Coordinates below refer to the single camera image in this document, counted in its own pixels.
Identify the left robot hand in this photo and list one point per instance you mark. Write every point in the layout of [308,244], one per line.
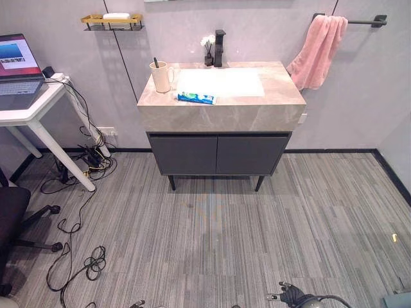
[138,303]

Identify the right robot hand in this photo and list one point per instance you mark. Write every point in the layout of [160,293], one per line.
[290,293]

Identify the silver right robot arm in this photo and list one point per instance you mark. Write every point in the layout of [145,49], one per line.
[324,302]

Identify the beige marble sink counter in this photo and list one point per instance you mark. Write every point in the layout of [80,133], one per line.
[221,96]

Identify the cream plastic cup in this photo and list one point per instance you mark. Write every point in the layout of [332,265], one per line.
[160,77]

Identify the pink towel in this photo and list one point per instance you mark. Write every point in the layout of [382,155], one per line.
[316,54]

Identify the black towel bar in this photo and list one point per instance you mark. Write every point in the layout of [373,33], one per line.
[366,21]

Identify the small yellow floor scrap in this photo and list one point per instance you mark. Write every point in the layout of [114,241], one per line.
[394,237]

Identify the black office chair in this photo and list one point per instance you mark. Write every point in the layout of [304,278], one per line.
[19,218]

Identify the dark grey vanity cabinet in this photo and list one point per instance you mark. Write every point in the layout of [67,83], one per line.
[218,154]

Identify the blue green toothpaste tube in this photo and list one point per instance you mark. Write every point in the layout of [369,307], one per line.
[196,97]

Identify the white desk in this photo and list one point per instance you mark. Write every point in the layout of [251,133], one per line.
[41,109]

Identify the white power strip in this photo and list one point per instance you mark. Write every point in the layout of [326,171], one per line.
[60,77]

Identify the black toothbrush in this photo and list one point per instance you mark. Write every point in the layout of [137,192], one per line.
[155,62]

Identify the black power adapter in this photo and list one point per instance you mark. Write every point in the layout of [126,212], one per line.
[47,72]

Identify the black reed diffuser with flowers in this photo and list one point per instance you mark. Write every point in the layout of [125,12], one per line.
[208,53]

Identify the black faucet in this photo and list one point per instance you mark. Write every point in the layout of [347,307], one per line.
[220,48]

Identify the open laptop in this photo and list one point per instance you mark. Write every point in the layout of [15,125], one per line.
[17,70]

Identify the white soap bar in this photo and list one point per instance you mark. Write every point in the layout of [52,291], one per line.
[116,16]

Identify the white wall socket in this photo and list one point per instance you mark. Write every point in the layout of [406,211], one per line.
[107,131]

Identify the gold and black wall shelf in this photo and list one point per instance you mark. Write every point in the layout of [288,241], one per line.
[112,22]

